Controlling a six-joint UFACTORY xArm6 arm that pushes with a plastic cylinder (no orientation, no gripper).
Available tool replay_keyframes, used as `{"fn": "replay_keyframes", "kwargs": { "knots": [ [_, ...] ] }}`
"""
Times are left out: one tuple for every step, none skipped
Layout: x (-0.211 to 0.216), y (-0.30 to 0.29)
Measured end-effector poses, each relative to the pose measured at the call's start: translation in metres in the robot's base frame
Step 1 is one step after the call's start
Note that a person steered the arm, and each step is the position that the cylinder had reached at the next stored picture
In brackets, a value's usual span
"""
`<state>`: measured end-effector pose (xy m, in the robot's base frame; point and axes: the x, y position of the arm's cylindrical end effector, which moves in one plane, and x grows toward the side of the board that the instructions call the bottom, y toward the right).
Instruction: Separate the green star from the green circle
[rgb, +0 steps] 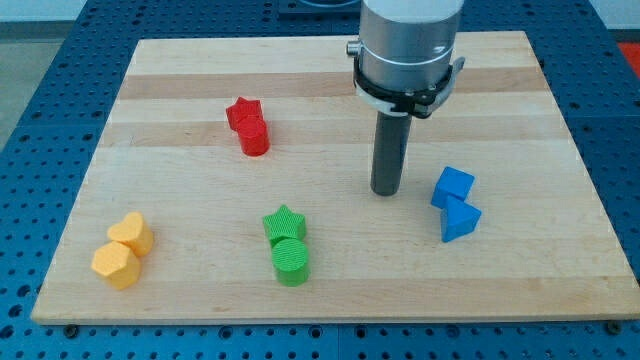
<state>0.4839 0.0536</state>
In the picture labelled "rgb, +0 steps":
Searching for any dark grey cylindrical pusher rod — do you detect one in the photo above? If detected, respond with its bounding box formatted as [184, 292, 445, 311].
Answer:
[370, 112, 412, 196]

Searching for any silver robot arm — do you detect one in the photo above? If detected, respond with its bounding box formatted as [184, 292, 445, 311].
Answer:
[346, 0, 465, 196]

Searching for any green star block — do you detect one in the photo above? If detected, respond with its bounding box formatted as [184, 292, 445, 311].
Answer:
[262, 205, 307, 247]

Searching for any red star block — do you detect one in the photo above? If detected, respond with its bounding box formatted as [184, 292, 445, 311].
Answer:
[225, 97, 263, 131]

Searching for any blue cube block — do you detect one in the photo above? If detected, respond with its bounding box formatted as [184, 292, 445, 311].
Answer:
[431, 166, 475, 209]

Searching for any blue triangle block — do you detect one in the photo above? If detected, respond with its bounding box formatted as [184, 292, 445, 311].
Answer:
[441, 196, 482, 243]

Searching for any red cylinder block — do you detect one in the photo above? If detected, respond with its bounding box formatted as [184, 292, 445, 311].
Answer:
[237, 115, 270, 157]

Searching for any green cylinder block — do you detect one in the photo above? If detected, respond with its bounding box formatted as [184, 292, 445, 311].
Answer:
[272, 238, 310, 287]

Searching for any wooden board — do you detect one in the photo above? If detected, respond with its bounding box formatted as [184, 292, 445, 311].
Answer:
[32, 31, 639, 325]

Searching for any yellow heart block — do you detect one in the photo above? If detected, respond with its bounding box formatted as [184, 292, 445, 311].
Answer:
[107, 211, 154, 257]

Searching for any yellow hexagon block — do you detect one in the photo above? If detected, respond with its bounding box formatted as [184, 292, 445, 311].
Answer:
[91, 242, 141, 290]

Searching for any black clamp ring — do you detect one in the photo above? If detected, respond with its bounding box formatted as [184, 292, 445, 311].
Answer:
[345, 40, 466, 120]

